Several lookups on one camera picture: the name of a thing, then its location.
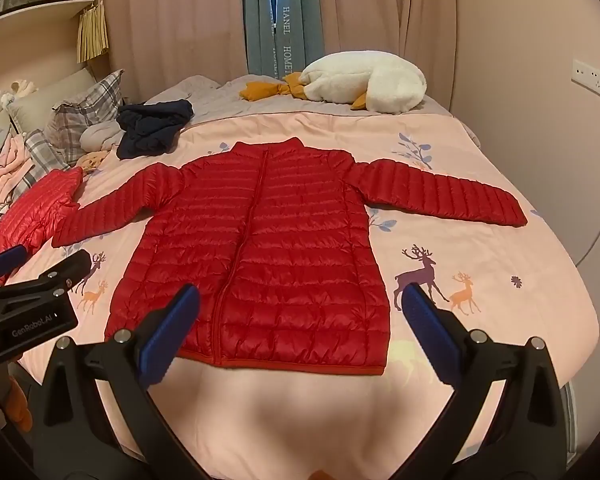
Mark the teal curtain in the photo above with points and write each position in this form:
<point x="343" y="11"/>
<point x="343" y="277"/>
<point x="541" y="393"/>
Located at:
<point x="260" y="20"/>

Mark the red down jacket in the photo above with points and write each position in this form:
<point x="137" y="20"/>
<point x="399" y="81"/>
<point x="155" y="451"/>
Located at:
<point x="280" y="240"/>

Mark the light grey garment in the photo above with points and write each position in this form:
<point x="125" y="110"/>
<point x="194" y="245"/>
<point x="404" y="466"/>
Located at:
<point x="97" y="135"/>

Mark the small plaid pillow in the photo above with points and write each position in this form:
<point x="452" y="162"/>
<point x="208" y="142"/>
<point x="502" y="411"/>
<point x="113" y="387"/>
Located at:
<point x="45" y="152"/>

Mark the white goose plush toy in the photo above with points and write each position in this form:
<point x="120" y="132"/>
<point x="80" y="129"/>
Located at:
<point x="360" y="77"/>

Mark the pink curtain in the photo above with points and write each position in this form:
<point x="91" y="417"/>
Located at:
<point x="380" y="10"/>
<point x="180" y="25"/>

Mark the navy blue garment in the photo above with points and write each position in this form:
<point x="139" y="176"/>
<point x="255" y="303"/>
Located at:
<point x="150" y="130"/>

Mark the orange fuzzy object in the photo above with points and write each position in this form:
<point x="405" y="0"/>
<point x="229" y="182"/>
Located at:
<point x="19" y="405"/>

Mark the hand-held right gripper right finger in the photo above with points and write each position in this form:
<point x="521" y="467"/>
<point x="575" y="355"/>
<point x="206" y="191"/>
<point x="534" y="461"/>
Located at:
<point x="430" y="330"/>

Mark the pink deer print duvet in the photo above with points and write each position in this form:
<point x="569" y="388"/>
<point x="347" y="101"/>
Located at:
<point x="480" y="200"/>

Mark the yellow hanging tassel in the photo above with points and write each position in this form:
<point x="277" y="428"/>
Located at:
<point x="92" y="35"/>

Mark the pile of pink clothes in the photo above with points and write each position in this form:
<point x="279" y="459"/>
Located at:
<point x="5" y="170"/>

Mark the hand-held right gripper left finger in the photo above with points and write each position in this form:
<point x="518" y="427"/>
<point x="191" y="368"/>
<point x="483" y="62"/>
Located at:
<point x="170" y="330"/>

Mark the beige plush toy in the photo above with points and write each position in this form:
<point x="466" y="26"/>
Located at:
<point x="22" y="87"/>

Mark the large plaid pillow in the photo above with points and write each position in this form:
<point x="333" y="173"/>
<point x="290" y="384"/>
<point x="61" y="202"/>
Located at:
<point x="87" y="105"/>

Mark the folded pink-red down jacket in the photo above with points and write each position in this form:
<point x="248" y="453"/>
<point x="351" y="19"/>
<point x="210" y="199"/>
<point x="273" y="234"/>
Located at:
<point x="30" y="215"/>

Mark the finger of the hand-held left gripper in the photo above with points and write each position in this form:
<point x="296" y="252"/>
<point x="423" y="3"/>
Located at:
<point x="65" y="270"/>
<point x="7" y="257"/>

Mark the white wall socket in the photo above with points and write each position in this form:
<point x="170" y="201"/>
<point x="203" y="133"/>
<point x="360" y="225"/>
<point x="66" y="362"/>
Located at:
<point x="595" y="77"/>

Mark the small orange plush toy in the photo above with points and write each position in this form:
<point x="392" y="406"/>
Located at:
<point x="91" y="161"/>

